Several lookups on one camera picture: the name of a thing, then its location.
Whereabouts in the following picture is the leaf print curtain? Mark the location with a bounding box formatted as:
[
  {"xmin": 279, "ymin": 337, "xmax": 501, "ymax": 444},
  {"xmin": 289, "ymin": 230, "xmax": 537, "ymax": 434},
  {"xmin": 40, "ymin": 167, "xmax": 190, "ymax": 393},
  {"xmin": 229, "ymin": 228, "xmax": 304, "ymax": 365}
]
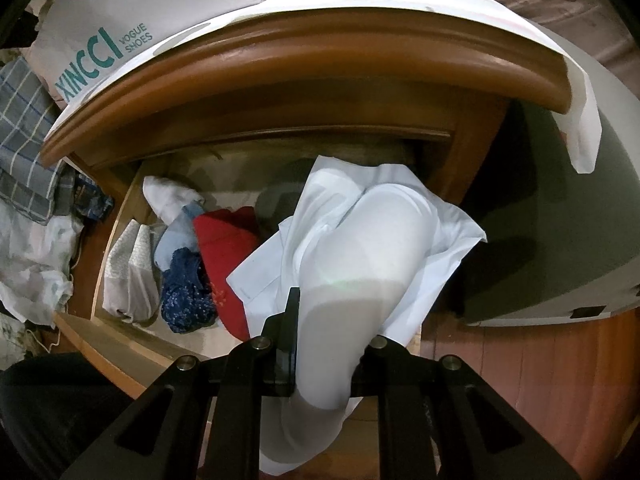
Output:
[{"xmin": 435, "ymin": 0, "xmax": 640, "ymax": 61}]

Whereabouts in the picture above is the grey plaid cloth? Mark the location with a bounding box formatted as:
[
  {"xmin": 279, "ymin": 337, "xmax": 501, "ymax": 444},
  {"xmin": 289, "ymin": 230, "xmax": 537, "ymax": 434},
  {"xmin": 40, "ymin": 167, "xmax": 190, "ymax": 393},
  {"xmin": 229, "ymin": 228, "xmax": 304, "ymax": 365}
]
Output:
[{"xmin": 0, "ymin": 57, "xmax": 76, "ymax": 223}]

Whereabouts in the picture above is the white cable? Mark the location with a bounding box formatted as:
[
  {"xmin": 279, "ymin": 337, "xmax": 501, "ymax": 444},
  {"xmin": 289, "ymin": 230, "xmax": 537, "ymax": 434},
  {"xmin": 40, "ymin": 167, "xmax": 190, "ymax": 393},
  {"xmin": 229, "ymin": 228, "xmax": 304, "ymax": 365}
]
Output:
[{"xmin": 30, "ymin": 240, "xmax": 83, "ymax": 356}]

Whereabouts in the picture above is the white sock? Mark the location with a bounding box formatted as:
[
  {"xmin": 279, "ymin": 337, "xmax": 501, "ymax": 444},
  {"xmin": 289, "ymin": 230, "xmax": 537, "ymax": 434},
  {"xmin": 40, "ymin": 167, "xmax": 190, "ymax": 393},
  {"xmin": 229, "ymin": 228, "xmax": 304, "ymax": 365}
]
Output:
[{"xmin": 142, "ymin": 176, "xmax": 206, "ymax": 226}]

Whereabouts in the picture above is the wooden nightstand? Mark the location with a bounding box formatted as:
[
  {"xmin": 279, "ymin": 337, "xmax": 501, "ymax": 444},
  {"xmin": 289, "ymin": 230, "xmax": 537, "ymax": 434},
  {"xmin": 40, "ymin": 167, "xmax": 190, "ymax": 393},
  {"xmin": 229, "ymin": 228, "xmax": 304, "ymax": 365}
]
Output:
[{"xmin": 40, "ymin": 10, "xmax": 573, "ymax": 211}]

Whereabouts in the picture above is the light blue garment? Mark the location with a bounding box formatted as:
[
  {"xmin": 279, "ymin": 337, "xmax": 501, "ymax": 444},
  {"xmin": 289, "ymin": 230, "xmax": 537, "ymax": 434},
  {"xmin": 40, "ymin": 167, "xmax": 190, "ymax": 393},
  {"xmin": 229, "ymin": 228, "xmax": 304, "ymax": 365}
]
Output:
[{"xmin": 154, "ymin": 205, "xmax": 201, "ymax": 271}]

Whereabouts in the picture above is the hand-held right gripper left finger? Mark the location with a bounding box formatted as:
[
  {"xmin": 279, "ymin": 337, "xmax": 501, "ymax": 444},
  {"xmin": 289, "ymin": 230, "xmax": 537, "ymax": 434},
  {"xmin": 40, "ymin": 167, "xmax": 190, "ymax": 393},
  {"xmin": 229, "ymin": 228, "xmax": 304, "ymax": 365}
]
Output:
[{"xmin": 60, "ymin": 287, "xmax": 301, "ymax": 480}]

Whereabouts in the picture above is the blue floral garment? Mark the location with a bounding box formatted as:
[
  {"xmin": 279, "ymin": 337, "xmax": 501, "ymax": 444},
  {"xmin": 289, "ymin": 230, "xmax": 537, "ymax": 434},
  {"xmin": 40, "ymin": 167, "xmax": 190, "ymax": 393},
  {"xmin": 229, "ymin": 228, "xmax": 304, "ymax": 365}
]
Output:
[{"xmin": 161, "ymin": 247, "xmax": 218, "ymax": 335}]

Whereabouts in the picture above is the white floral cloth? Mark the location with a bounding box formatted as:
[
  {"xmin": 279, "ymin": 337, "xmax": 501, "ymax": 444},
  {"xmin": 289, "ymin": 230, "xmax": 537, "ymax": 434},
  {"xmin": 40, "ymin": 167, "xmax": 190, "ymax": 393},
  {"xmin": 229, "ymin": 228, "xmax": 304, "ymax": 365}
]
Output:
[{"xmin": 0, "ymin": 205, "xmax": 86, "ymax": 328}]

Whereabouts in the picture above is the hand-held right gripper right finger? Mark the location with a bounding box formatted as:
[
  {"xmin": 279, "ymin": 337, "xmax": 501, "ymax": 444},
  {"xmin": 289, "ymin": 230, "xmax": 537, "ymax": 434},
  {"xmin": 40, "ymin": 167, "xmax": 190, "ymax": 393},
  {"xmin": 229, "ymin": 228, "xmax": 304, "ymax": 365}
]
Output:
[{"xmin": 350, "ymin": 335, "xmax": 581, "ymax": 480}]

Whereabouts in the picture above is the white smooth underwear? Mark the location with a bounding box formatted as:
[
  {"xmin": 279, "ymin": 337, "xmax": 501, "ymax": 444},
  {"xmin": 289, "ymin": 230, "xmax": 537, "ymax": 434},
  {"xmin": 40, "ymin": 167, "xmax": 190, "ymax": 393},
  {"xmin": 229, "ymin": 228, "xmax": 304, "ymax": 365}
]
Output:
[{"xmin": 226, "ymin": 155, "xmax": 488, "ymax": 476}]

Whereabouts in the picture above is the dark blue patterned cloth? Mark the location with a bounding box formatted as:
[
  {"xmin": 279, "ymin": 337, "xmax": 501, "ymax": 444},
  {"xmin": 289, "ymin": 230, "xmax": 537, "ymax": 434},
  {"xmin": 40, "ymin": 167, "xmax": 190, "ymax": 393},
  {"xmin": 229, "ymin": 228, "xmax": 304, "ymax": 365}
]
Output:
[{"xmin": 60, "ymin": 167, "xmax": 116, "ymax": 223}]

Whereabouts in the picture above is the grey box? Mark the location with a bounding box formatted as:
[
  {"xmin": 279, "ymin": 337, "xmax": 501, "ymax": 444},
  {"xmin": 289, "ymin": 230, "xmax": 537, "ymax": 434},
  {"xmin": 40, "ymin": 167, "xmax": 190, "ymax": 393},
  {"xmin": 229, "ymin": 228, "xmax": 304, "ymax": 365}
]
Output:
[{"xmin": 460, "ymin": 25, "xmax": 640, "ymax": 328}]

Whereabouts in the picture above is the white patterned cloth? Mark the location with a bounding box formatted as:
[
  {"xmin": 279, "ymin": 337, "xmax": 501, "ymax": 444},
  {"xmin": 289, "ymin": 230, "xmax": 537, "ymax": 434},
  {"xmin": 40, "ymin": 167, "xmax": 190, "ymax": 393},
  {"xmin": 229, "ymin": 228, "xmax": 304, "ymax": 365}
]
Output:
[{"xmin": 47, "ymin": 0, "xmax": 603, "ymax": 176}]

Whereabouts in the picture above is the grey white patterned garment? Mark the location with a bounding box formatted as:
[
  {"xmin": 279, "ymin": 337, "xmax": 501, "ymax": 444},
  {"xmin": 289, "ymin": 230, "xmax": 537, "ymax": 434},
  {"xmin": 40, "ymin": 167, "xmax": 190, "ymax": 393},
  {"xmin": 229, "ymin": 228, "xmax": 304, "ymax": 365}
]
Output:
[{"xmin": 102, "ymin": 219, "xmax": 161, "ymax": 325}]

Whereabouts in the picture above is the red garment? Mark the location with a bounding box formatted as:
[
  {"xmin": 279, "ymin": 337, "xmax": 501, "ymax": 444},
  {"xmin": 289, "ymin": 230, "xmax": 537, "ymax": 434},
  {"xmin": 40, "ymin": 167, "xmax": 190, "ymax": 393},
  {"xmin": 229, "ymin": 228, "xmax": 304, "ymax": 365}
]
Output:
[{"xmin": 194, "ymin": 206, "xmax": 258, "ymax": 342}]

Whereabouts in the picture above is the white shoe box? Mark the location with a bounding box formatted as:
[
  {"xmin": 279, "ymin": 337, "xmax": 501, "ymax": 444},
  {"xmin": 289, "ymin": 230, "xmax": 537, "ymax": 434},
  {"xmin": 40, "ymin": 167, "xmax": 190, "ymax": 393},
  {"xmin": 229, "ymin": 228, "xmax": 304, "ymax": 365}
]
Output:
[{"xmin": 25, "ymin": 0, "xmax": 336, "ymax": 106}]

